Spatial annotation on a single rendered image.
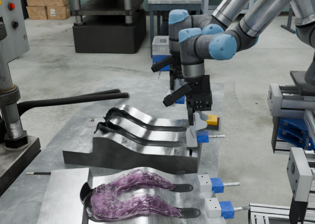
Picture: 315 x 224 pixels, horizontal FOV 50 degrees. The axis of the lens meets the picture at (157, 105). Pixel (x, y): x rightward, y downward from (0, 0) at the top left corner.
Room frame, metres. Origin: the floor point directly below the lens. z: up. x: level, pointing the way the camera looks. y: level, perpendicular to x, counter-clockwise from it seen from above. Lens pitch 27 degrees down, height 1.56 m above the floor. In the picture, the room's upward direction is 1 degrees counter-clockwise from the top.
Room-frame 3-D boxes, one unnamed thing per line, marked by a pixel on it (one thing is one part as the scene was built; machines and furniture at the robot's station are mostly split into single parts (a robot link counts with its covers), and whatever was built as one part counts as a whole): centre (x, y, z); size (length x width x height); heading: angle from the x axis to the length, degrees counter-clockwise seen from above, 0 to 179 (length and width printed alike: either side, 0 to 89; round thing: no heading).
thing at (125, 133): (1.12, 0.07, 0.92); 0.35 x 0.16 x 0.09; 78
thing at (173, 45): (1.33, -0.09, 1.17); 0.08 x 0.08 x 0.05
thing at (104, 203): (0.77, 0.07, 0.90); 0.26 x 0.18 x 0.08; 95
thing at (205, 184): (0.85, -0.19, 0.86); 0.13 x 0.05 x 0.05; 95
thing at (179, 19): (1.33, -0.09, 1.25); 0.09 x 0.08 x 0.11; 94
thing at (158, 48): (4.29, -0.26, 0.28); 0.61 x 0.41 x 0.15; 84
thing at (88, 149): (1.13, 0.08, 0.87); 0.50 x 0.26 x 0.14; 78
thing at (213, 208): (0.74, -0.20, 0.86); 0.13 x 0.05 x 0.05; 95
